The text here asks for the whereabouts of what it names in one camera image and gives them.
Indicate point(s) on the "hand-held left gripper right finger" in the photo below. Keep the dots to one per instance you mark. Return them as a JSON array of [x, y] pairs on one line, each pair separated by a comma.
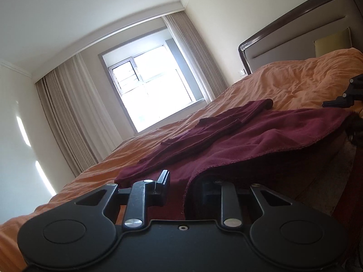
[[228, 198]]

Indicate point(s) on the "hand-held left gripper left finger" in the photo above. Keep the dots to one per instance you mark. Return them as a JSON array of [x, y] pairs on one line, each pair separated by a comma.
[[164, 187]]

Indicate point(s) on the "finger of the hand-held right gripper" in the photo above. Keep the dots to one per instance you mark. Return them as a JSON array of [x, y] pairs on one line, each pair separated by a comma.
[[350, 96]]

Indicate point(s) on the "maroon long-sleeved sweater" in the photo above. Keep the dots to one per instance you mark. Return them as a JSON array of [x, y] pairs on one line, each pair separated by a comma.
[[255, 136]]

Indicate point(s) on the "yellow-green pillow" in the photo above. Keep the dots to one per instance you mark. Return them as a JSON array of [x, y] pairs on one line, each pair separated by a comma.
[[333, 44]]

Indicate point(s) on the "orange duvet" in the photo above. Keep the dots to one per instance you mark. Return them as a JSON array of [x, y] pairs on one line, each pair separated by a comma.
[[283, 82]]

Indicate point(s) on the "patterned beige bed sheet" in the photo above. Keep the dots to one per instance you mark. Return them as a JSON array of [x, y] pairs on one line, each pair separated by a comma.
[[334, 175]]

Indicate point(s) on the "dark wooden padded headboard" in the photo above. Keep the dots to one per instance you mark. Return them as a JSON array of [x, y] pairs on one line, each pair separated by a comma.
[[283, 44]]

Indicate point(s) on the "window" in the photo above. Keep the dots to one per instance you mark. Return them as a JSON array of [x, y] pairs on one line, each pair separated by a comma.
[[153, 85]]

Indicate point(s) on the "white sheer curtain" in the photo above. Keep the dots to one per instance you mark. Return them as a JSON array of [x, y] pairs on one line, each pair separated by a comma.
[[177, 45], [96, 104]]

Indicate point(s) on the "dark red cloth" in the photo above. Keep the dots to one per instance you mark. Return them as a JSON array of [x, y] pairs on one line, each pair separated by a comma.
[[354, 209]]

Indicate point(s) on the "beige curtain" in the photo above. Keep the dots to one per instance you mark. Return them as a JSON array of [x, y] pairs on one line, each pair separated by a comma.
[[204, 59], [65, 124]]

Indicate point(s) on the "white wall socket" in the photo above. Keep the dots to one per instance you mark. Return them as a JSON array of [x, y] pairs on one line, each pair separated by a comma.
[[242, 71]]

